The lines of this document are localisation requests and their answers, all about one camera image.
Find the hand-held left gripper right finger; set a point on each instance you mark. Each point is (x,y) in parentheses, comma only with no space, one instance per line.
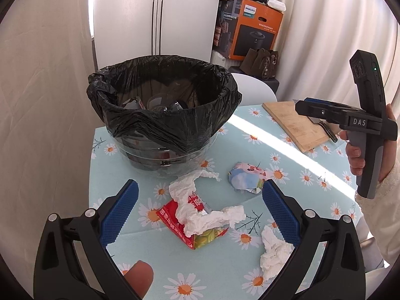
(281,212)

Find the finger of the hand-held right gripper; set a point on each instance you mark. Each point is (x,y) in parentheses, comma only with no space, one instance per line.
(318,112)
(317,100)

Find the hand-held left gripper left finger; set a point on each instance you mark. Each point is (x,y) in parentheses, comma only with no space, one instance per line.
(118,212)

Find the white tissue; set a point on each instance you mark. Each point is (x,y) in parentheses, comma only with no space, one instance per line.
(187,212)
(275,253)

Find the cartoon pig wrapper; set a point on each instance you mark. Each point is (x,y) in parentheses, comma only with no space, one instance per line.
(247,176)

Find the red snack wrapper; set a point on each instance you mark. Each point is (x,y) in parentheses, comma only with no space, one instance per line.
(170,218)

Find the clear plastic trash bin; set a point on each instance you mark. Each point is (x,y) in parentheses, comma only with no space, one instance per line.
(162,162)

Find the black trash bag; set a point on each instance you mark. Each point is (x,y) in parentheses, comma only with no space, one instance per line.
(162,125)

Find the person's right forearm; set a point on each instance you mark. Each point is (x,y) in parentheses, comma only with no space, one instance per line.
(384,218)

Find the person's right hand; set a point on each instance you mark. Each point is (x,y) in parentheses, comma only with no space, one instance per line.
(354,159)

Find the wooden cutting board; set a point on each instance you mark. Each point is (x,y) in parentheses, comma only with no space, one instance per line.
(297,128)

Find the white chair back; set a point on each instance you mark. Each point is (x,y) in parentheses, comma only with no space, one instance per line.
(253,89)

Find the brown suede bag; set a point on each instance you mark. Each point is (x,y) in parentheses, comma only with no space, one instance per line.
(259,64)

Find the white curtain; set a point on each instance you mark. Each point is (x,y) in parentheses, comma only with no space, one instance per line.
(328,22)

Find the blue daisy tablecloth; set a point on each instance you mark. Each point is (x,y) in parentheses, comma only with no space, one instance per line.
(218,273)

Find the orange cardboard box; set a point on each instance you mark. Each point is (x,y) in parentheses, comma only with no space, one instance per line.
(253,34)

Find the white pouch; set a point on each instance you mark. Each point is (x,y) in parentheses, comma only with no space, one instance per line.
(276,4)

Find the beige curtain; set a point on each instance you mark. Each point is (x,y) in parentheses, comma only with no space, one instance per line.
(40,100)

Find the white wardrobe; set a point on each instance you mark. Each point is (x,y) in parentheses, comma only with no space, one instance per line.
(181,15)

